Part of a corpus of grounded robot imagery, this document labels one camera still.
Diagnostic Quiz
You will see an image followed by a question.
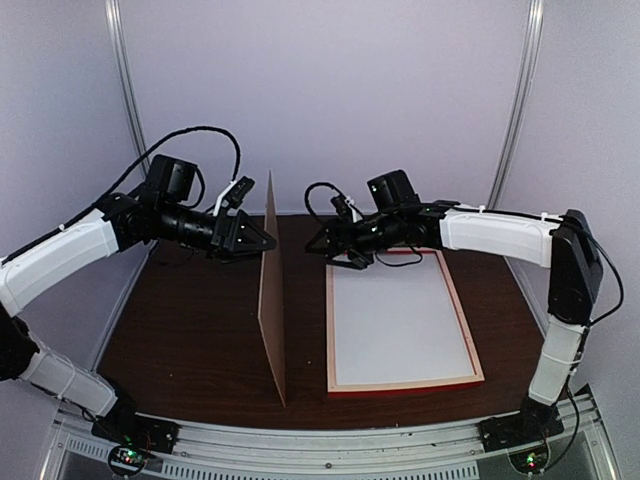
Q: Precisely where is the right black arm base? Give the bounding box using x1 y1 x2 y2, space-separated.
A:
478 396 565 452

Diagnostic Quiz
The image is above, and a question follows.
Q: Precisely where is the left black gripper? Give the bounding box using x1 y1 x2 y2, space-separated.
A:
158 200 277 264

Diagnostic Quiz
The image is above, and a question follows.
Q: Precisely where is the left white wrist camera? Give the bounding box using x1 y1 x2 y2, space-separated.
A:
211 176 255 217

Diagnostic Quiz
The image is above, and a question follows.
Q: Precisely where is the front aluminium rail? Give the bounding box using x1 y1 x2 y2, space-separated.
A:
39 384 624 480

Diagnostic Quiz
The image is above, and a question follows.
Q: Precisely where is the brown cardboard backing board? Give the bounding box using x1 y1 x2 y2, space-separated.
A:
258 171 286 407

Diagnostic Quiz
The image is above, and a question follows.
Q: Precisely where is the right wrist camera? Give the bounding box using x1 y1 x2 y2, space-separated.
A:
330 195 363 224

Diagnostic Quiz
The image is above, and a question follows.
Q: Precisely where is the circuit board with leds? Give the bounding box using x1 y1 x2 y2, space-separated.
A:
509 450 549 475
107 445 151 477

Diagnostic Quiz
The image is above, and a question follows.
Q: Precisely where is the left circuit board with leds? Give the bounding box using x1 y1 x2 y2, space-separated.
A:
107 445 151 477

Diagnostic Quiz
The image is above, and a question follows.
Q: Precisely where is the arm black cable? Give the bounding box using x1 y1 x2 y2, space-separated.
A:
304 181 426 269
0 125 244 266

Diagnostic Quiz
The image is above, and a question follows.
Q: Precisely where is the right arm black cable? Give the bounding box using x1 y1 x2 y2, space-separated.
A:
304 181 426 269

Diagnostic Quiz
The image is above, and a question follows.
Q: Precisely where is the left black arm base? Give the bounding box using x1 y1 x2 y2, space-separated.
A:
88 379 179 454

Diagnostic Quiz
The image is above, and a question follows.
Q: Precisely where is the left aluminium corner post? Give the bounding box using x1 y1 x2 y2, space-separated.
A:
104 0 147 154

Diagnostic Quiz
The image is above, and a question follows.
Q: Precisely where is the right circuit board with leds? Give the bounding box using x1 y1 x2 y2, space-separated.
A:
509 450 549 475

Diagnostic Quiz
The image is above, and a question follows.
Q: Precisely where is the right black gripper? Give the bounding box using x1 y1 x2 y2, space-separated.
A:
305 212 404 270

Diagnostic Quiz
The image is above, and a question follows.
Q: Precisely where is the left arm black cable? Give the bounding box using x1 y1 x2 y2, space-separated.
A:
0 125 244 266

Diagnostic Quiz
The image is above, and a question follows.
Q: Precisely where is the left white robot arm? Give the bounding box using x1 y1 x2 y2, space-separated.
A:
1 155 276 444

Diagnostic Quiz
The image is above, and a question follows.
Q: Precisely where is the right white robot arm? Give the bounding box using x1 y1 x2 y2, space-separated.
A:
303 169 604 442

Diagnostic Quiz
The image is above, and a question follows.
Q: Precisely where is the canyon woman photo print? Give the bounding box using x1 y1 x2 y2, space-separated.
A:
332 253 477 386

